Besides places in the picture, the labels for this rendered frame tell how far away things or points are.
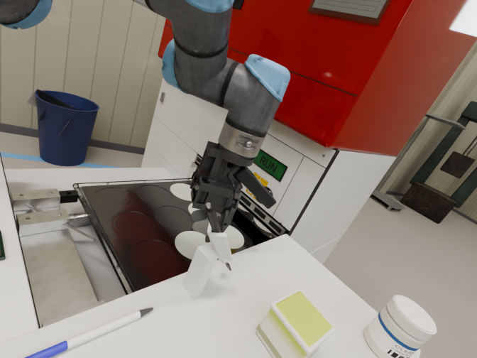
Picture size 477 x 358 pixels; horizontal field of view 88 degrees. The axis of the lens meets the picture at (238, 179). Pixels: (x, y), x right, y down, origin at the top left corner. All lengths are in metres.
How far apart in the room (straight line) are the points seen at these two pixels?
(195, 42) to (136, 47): 2.55
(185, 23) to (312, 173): 0.45
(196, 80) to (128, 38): 2.49
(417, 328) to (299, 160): 0.40
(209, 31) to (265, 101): 0.13
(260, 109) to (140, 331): 0.35
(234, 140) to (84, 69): 2.58
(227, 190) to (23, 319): 0.31
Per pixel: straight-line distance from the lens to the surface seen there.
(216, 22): 0.34
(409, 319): 0.53
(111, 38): 2.88
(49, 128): 2.54
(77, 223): 0.73
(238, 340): 0.43
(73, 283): 0.54
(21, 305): 0.43
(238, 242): 0.69
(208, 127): 0.90
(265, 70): 0.39
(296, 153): 0.67
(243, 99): 0.39
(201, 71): 0.38
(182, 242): 0.62
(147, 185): 0.79
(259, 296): 0.49
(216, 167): 0.43
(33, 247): 0.61
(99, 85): 2.94
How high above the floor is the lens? 1.30
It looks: 22 degrees down
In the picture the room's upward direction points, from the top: 23 degrees clockwise
